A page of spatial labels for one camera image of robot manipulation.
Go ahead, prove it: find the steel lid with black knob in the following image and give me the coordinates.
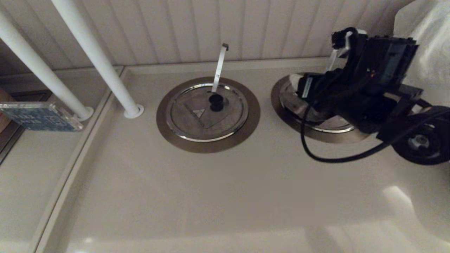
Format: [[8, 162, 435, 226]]
[[165, 83, 249, 143], [279, 74, 355, 133]]

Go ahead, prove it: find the white cloth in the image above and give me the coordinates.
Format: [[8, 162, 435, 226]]
[[394, 0, 450, 108]]

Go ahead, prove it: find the white pole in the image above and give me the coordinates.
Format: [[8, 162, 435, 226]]
[[0, 11, 95, 122], [51, 0, 144, 119]]

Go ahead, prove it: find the clear acrylic sign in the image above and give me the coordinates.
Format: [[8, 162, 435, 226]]
[[0, 101, 84, 132]]

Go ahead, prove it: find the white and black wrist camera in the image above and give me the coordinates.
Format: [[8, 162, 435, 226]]
[[332, 27, 368, 62]]

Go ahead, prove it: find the black cable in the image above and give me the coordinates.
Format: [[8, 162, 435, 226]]
[[301, 102, 450, 163]]

